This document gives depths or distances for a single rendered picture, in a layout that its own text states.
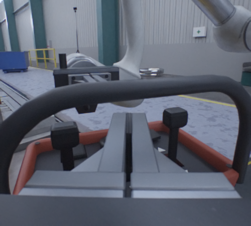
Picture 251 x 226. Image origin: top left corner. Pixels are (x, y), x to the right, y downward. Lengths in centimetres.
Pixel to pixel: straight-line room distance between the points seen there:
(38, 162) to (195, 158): 18
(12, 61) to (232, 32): 941
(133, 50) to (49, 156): 43
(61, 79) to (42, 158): 17
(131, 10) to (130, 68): 17
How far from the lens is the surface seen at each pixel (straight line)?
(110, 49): 934
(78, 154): 22
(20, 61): 975
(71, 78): 34
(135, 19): 58
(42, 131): 140
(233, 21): 93
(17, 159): 125
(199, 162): 22
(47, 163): 23
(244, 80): 88
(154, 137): 25
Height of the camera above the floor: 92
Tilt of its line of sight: 15 degrees down
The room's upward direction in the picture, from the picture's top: straight up
